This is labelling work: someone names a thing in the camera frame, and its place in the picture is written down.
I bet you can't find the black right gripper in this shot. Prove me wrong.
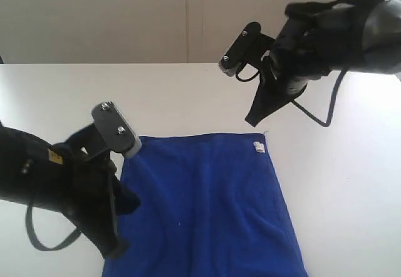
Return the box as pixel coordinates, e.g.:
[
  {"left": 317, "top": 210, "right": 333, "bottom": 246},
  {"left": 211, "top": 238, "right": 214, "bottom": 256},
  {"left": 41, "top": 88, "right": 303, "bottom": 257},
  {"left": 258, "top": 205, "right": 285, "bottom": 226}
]
[{"left": 245, "top": 48, "right": 309, "bottom": 127}]

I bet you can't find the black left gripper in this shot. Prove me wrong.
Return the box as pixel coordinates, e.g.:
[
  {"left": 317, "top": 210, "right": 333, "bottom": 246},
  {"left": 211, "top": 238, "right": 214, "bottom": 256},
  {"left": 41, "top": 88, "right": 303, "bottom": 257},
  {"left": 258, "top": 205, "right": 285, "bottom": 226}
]
[{"left": 59, "top": 151, "right": 140, "bottom": 259}]

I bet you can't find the blue terry towel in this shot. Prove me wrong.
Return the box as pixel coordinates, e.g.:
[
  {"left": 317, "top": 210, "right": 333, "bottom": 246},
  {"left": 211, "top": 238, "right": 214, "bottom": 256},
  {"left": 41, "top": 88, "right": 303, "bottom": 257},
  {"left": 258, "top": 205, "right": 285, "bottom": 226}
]
[{"left": 102, "top": 133, "right": 307, "bottom": 276}]

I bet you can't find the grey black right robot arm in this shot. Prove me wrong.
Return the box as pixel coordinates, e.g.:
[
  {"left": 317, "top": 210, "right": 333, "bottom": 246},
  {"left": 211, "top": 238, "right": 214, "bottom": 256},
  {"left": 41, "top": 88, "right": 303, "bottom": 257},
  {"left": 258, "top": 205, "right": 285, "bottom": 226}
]
[{"left": 245, "top": 0, "right": 400, "bottom": 127}]

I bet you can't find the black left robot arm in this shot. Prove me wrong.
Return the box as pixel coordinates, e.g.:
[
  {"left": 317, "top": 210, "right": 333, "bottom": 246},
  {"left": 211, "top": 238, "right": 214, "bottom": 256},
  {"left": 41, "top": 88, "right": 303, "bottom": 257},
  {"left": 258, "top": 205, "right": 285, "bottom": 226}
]
[{"left": 1, "top": 124, "right": 140, "bottom": 259}]

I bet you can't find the white towel label tag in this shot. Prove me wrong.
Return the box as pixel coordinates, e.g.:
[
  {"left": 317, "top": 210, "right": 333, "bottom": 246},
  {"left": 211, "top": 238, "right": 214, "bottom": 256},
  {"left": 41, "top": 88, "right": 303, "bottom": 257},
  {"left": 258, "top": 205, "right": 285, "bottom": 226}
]
[{"left": 253, "top": 141, "right": 266, "bottom": 154}]

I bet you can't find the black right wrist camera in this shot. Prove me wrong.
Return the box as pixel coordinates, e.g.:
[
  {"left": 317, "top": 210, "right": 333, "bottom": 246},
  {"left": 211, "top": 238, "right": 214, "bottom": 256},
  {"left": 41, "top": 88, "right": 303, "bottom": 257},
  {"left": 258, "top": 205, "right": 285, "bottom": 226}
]
[{"left": 218, "top": 21, "right": 275, "bottom": 77}]

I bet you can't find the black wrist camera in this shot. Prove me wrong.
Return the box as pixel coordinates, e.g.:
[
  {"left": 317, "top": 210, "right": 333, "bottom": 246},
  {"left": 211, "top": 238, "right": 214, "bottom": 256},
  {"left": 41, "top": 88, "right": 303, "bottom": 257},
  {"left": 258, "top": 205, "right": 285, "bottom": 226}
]
[
  {"left": 65, "top": 100, "right": 142, "bottom": 162},
  {"left": 218, "top": 21, "right": 275, "bottom": 77}
]

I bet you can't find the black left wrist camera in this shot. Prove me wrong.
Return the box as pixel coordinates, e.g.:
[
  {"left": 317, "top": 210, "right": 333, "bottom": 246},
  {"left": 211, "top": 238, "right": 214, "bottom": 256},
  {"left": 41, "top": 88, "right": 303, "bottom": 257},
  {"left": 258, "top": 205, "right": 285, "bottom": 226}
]
[{"left": 65, "top": 100, "right": 142, "bottom": 162}]

